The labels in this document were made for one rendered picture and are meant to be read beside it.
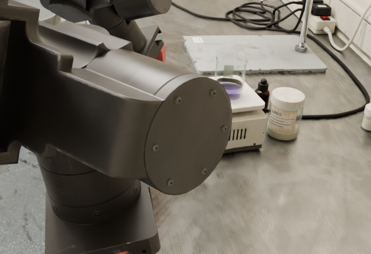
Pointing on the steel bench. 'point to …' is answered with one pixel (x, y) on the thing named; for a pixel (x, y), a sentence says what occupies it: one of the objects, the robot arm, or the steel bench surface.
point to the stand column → (306, 15)
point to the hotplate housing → (247, 131)
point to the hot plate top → (248, 101)
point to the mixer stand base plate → (253, 53)
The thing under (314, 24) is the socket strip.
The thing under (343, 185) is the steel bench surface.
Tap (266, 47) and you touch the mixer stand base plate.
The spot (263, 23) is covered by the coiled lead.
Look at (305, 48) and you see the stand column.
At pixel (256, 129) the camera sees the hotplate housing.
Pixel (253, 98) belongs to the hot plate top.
